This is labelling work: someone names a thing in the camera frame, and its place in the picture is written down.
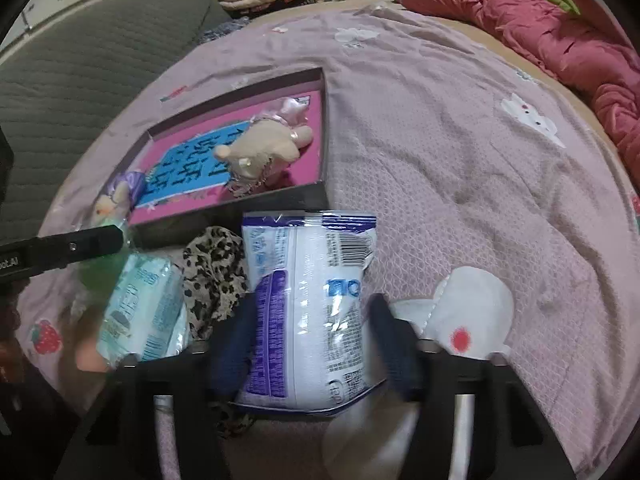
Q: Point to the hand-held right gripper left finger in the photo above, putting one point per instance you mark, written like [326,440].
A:
[234,347]

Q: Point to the pink comforter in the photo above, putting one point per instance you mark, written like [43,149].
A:
[550,35]

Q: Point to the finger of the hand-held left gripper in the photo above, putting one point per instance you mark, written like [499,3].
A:
[75,250]

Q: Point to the purple and white tissue pack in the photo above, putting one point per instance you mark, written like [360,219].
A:
[310,310]

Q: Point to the beige makeup sponge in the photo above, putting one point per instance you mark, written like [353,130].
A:
[92,355]

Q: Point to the blue patterned cloth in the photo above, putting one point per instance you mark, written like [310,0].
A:
[225,30]

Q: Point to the blue printed booklet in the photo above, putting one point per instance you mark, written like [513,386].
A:
[182,165]

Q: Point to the beige plush toy purple ears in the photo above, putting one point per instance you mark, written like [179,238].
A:
[112,205]

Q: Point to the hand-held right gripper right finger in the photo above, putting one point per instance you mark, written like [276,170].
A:
[395,355]

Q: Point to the leopard print scrunchie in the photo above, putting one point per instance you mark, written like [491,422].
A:
[210,280]

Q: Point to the pink printed bedsheet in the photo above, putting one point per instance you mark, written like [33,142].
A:
[425,160]

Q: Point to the beige plush toy pink bow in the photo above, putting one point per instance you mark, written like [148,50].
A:
[265,145]

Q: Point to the dark cardboard box pink inside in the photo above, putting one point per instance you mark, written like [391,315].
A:
[200,222]

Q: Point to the green and white tissue pack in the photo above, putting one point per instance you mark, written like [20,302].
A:
[140,310]

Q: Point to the green round sponge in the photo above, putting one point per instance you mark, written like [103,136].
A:
[97,272]

